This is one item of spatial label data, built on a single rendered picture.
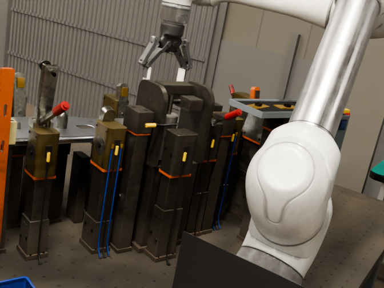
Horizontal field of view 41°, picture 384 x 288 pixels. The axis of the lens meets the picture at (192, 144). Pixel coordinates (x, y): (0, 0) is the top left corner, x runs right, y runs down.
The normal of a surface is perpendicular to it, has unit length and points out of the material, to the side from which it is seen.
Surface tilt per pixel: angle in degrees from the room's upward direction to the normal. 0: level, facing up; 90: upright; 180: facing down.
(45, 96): 99
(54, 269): 0
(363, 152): 90
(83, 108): 90
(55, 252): 0
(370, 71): 90
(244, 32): 90
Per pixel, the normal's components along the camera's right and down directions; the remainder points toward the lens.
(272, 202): -0.46, 0.54
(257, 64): -0.53, 0.15
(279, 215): -0.29, 0.72
